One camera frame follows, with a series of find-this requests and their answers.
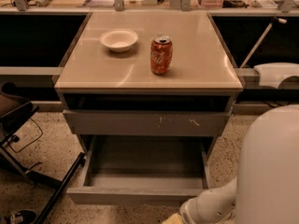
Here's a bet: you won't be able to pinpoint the grey drawer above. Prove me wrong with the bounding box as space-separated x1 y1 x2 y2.
63 110 229 136
67 135 215 206

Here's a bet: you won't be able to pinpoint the purple paper on shelf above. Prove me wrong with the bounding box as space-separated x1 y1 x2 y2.
82 0 114 7

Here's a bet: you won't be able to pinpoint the grey drawer cabinet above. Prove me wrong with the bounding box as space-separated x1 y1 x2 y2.
55 10 243 150

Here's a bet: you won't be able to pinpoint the grey stick white tip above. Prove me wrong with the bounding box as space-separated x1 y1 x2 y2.
239 17 287 68

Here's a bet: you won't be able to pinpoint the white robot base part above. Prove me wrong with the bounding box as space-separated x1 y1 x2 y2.
254 63 299 89

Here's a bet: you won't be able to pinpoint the black white sneaker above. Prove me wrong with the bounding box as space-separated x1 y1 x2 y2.
1 210 37 224

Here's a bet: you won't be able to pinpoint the red cola can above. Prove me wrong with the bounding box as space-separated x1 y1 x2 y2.
150 35 173 75

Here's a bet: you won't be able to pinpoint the white paper bowl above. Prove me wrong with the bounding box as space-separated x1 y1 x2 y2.
100 29 138 53

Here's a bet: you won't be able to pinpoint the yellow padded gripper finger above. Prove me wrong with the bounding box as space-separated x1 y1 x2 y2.
162 213 184 224

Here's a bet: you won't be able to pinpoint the dark items on shelf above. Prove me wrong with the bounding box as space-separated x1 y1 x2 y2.
222 0 249 8

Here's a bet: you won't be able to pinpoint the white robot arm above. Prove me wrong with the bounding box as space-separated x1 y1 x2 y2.
162 105 299 224

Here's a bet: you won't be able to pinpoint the black floor cable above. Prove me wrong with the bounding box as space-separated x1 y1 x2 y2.
8 117 44 154

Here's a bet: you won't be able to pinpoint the black chair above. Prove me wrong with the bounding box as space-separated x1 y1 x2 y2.
0 82 85 224

